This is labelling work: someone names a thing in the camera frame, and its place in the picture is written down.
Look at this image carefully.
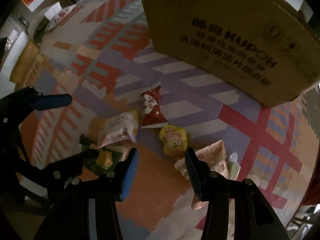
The green candy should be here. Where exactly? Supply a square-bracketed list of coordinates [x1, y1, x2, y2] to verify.
[227, 152, 241, 180]

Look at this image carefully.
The white Denma cheese ball bag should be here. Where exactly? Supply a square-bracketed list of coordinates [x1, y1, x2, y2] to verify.
[97, 110, 139, 148]

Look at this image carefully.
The beige red biscuit packet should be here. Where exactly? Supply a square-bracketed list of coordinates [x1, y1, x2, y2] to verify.
[174, 140, 229, 210]

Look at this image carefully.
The dark green chip packet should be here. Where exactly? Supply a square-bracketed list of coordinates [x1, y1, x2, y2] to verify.
[80, 135, 131, 176]

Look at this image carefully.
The yellow snack pouch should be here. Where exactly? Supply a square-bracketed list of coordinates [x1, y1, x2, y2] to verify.
[159, 125, 188, 159]

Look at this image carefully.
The red white snack packet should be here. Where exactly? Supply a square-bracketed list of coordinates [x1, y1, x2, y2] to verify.
[141, 82, 168, 128]

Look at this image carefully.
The colourful patterned tablecloth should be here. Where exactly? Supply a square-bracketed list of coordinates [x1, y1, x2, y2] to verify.
[19, 0, 319, 225]

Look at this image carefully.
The brown cardboard box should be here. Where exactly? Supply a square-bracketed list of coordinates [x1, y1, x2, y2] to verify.
[142, 0, 319, 108]

